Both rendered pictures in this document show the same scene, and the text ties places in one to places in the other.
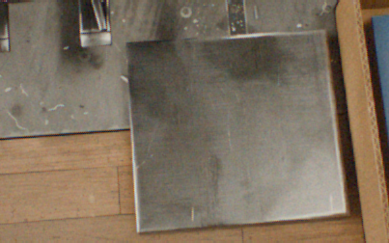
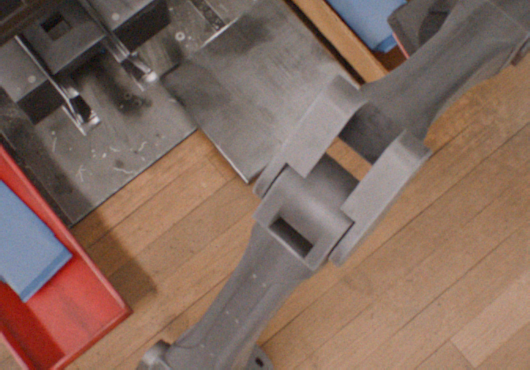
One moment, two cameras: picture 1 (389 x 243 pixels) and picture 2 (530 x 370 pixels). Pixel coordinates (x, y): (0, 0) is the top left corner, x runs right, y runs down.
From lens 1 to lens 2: 0.45 m
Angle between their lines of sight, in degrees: 7
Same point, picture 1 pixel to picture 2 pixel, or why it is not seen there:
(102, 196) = (209, 178)
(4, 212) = (157, 228)
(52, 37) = (108, 106)
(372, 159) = (354, 46)
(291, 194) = not seen: hidden behind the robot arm
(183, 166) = (247, 126)
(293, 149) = (304, 73)
